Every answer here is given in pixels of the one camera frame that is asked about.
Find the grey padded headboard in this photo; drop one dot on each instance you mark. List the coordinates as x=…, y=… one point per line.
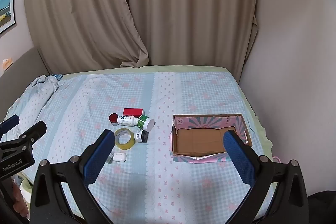
x=21, y=69

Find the white plastic bottle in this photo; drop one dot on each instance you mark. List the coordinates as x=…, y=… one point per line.
x=127, y=120

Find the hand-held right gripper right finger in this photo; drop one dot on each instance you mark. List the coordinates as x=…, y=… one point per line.
x=239, y=158

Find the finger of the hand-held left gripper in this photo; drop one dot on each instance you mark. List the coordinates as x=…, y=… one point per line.
x=31, y=133
x=10, y=123

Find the beige curtain panel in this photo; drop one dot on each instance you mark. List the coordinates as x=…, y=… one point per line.
x=78, y=16
x=189, y=8

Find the crumpled light blue cloth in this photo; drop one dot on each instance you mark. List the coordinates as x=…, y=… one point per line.
x=44, y=82

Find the dark cloth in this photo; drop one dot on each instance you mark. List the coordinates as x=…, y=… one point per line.
x=323, y=203

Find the pale green mattress sheet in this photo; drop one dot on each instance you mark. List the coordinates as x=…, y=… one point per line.
x=183, y=68

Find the pink printed cardboard box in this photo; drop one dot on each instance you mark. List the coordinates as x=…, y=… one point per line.
x=199, y=142

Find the framed wall picture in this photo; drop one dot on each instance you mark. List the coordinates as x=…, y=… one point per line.
x=6, y=10

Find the small red-capped jar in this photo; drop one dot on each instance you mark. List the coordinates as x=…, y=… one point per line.
x=113, y=119

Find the yellow tape roll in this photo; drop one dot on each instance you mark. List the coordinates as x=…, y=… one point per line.
x=125, y=139

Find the small orange sticker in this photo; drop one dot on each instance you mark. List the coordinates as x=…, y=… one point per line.
x=7, y=63

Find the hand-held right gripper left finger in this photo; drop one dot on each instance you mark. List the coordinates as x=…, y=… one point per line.
x=98, y=158

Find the light blue checked bedsheet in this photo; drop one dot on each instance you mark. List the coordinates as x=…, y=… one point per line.
x=162, y=92

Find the red rectangular box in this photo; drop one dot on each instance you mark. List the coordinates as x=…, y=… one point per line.
x=133, y=111

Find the white earbuds case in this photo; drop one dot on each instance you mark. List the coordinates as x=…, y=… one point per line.
x=120, y=156

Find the green-label jar with white lid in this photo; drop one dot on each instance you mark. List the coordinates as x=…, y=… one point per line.
x=145, y=123

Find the small pink object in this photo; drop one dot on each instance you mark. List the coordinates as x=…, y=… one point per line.
x=276, y=159

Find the person's left hand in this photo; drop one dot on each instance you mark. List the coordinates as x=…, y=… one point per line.
x=19, y=197

